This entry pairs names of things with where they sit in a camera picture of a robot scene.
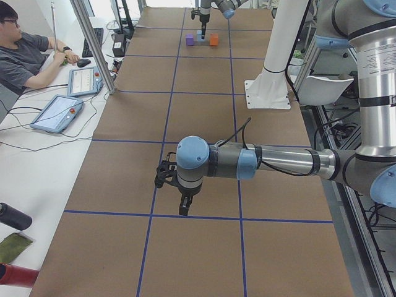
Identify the black computer mouse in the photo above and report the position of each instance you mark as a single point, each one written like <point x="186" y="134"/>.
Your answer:
<point x="83" y="62"/>

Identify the teach pendant near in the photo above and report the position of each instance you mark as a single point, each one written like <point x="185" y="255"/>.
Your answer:
<point x="57" y="114"/>

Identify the light blue foam block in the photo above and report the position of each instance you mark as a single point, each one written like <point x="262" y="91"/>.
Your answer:
<point x="199" y="36"/>

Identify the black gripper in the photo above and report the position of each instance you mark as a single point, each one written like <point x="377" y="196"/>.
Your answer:
<point x="203" y="20"/>
<point x="189" y="192"/>

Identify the orange foam block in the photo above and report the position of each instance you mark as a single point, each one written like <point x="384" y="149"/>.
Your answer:
<point x="213" y="40"/>

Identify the teach pendant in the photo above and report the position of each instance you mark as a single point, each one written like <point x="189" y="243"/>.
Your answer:
<point x="57" y="114"/>
<point x="84" y="81"/>

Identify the aluminium frame post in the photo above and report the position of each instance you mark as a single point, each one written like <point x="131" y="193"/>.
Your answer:
<point x="85" y="24"/>

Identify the teach pendant far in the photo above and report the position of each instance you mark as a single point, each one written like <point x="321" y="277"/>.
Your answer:
<point x="84" y="81"/>

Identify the black power box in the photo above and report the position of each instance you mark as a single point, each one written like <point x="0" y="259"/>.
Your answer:
<point x="119" y="45"/>

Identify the white plastic chair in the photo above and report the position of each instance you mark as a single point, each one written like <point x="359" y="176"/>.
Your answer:
<point x="317" y="91"/>

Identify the purple foam block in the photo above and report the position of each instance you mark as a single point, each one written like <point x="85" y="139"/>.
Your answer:
<point x="189" y="39"/>

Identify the seated person grey shirt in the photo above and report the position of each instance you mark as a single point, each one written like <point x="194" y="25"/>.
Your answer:
<point x="29" y="61"/>

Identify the red bottle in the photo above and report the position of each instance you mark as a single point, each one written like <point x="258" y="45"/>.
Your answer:
<point x="18" y="276"/>

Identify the black water bottle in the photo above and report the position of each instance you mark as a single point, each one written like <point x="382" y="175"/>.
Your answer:
<point x="14" y="218"/>

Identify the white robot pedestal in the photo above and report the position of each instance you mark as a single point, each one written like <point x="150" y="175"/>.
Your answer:
<point x="269" y="90"/>

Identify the green cloth pouch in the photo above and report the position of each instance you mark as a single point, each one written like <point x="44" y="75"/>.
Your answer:
<point x="12" y="246"/>

